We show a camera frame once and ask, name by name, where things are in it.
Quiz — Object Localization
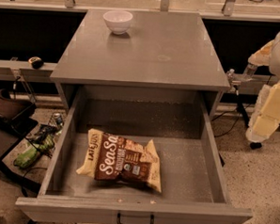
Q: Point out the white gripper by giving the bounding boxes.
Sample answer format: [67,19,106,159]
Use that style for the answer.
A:
[245,40,280,143]

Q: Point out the brown sea salt chip bag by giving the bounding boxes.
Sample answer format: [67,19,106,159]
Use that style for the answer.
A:
[77,128,162,192]

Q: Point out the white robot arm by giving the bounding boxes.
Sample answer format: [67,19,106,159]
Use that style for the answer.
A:
[246,31,280,143]

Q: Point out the open grey top drawer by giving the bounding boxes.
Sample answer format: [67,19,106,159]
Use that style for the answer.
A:
[16,85,252,224]

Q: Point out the grey cabinet counter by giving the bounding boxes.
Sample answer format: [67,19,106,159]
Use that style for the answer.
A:
[51,8,229,115]

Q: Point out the green snack bag on floor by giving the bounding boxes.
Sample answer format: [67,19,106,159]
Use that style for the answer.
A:
[13,135,54,169]

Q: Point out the black tripod stand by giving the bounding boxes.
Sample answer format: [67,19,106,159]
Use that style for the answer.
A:
[234,85,261,150]

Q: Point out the clear plastic water bottle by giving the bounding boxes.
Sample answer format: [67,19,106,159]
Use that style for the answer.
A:
[226,63,257,86]

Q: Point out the white ceramic bowl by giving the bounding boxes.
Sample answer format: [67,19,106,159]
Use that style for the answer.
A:
[102,10,132,35]

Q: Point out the soda can on floor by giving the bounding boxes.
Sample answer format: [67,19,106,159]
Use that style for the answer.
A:
[53,112,64,128]

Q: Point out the dark chair at left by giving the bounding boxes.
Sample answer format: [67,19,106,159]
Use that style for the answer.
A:
[0,88,41,193]

